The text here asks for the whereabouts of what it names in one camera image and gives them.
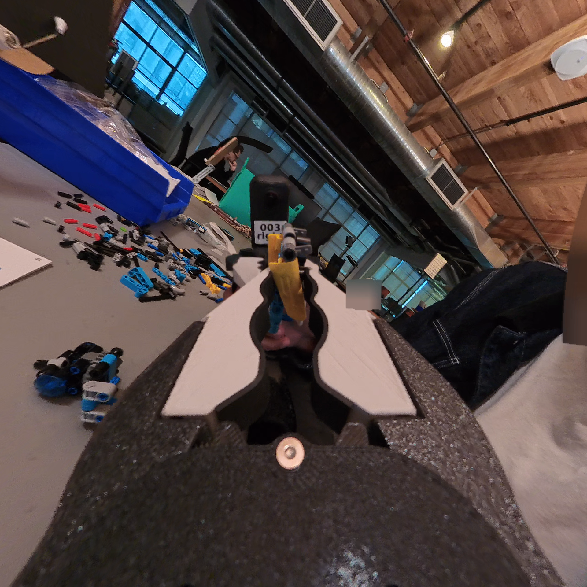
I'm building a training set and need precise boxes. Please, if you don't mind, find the wooden white desk lamp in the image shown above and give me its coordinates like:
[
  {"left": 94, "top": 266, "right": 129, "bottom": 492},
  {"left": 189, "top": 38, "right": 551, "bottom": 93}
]
[{"left": 192, "top": 136, "right": 240, "bottom": 184}]

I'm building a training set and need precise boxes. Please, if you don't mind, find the blue plastic bin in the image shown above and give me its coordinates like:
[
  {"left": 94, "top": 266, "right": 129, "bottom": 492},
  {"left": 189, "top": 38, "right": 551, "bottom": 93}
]
[{"left": 0, "top": 57, "right": 195, "bottom": 227}]

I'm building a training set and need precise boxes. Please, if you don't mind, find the white round ceiling device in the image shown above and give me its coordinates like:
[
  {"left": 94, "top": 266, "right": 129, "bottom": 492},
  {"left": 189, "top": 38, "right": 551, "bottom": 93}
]
[{"left": 549, "top": 39, "right": 587, "bottom": 82}]

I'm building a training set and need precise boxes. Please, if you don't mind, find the blue yellow brick assembly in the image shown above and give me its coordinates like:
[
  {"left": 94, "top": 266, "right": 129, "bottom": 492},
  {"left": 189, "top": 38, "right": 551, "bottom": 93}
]
[{"left": 264, "top": 222, "right": 313, "bottom": 335}]

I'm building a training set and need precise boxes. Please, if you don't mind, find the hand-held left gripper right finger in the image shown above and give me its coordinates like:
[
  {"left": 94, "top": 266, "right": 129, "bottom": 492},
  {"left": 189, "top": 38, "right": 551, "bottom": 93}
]
[{"left": 304, "top": 270, "right": 418, "bottom": 432}]

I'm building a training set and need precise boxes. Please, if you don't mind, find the silver ventilation duct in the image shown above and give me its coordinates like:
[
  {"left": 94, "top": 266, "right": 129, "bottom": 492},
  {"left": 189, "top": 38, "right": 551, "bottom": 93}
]
[{"left": 321, "top": 39, "right": 507, "bottom": 269}]

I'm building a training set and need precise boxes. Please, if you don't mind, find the black ceiling pipe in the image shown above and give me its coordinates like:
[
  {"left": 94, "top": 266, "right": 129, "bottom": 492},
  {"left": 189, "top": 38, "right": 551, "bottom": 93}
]
[{"left": 380, "top": 0, "right": 562, "bottom": 267}]

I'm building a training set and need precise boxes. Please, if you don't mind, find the black partition panel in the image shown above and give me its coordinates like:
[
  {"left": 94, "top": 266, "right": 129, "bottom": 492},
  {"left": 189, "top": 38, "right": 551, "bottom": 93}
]
[{"left": 0, "top": 0, "right": 116, "bottom": 99}]

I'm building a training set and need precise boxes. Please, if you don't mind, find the clear plastic bags bundle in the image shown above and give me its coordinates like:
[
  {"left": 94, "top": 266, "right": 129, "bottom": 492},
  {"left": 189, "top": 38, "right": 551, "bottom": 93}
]
[{"left": 34, "top": 76, "right": 182, "bottom": 198}]

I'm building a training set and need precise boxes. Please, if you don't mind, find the small clear parts bag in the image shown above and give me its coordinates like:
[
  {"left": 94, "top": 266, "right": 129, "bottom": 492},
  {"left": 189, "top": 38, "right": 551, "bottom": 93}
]
[{"left": 172, "top": 215, "right": 238, "bottom": 257}]

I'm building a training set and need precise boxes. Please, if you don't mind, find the black blue gear brick assembly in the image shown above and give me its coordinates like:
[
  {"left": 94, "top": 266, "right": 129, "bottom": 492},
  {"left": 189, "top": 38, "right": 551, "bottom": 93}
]
[{"left": 33, "top": 341, "right": 124, "bottom": 425}]

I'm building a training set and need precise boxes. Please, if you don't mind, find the white vent grille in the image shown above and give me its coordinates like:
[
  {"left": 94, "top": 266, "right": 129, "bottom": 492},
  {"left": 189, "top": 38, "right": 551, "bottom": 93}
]
[
  {"left": 281, "top": 0, "right": 344, "bottom": 51},
  {"left": 426, "top": 158, "right": 469, "bottom": 212}
]

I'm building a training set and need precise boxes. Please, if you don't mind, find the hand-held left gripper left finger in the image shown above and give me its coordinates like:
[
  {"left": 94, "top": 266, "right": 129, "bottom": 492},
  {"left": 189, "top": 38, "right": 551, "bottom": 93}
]
[{"left": 161, "top": 268, "right": 276, "bottom": 419}]

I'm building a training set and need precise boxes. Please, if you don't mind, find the teal plastic bin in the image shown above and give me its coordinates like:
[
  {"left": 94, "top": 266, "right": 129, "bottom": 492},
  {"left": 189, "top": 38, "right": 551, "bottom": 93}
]
[{"left": 218, "top": 157, "right": 304, "bottom": 230}]

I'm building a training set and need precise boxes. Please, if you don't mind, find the person's right hand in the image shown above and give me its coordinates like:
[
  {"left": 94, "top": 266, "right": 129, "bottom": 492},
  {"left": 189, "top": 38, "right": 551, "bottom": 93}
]
[{"left": 261, "top": 320, "right": 317, "bottom": 354}]

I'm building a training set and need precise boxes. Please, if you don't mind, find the white garment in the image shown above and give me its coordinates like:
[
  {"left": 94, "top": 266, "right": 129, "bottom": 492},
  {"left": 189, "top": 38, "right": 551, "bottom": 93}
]
[{"left": 474, "top": 334, "right": 587, "bottom": 587}]

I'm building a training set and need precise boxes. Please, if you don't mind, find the pile of loose brick pieces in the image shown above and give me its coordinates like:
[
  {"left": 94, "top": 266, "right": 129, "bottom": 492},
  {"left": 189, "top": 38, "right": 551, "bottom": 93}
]
[{"left": 13, "top": 192, "right": 234, "bottom": 304}]

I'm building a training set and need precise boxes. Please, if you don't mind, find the open instruction booklet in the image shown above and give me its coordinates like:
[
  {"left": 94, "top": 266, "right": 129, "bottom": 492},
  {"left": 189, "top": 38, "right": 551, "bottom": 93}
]
[{"left": 0, "top": 236, "right": 53, "bottom": 290}]

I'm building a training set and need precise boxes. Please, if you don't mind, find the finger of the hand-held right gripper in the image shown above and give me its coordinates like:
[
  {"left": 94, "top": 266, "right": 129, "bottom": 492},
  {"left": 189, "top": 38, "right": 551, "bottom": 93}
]
[{"left": 231, "top": 256, "right": 270, "bottom": 290}]

